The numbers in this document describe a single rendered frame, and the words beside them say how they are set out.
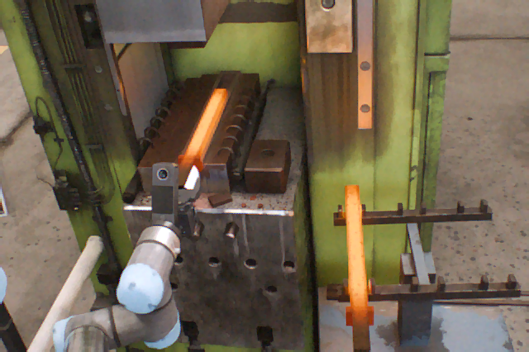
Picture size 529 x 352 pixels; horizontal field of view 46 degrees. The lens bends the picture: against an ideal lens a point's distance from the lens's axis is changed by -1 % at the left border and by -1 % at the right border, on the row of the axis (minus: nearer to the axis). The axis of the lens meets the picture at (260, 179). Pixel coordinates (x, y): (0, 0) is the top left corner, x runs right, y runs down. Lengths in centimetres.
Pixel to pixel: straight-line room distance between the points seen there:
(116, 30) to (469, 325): 94
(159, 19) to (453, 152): 216
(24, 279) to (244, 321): 139
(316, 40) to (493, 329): 71
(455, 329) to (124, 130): 87
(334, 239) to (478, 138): 176
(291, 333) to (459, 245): 120
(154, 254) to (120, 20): 44
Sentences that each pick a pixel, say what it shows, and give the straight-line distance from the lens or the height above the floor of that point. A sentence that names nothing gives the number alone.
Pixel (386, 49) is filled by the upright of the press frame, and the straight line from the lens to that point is 132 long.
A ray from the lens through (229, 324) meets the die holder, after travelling 158.
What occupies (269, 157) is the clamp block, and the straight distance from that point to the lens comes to 136.
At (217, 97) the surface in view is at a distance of 155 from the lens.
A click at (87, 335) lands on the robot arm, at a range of 110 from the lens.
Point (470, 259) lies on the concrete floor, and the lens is 256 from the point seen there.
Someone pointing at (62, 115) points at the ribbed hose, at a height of 104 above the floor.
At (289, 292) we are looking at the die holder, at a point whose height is 68.
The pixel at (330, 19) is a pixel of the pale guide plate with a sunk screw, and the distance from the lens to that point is 127.
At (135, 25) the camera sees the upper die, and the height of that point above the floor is 131.
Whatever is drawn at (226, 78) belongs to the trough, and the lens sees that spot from 168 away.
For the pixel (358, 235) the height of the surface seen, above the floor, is 93.
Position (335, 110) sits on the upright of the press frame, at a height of 104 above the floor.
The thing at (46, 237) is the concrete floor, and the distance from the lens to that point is 293.
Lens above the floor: 173
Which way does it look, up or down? 36 degrees down
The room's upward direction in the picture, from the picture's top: 7 degrees counter-clockwise
